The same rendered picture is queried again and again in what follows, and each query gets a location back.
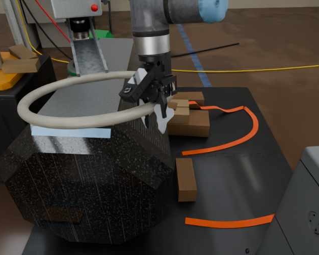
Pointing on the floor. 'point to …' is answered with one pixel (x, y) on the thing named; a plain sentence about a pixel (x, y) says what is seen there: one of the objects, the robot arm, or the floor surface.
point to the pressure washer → (103, 30)
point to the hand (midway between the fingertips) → (152, 127)
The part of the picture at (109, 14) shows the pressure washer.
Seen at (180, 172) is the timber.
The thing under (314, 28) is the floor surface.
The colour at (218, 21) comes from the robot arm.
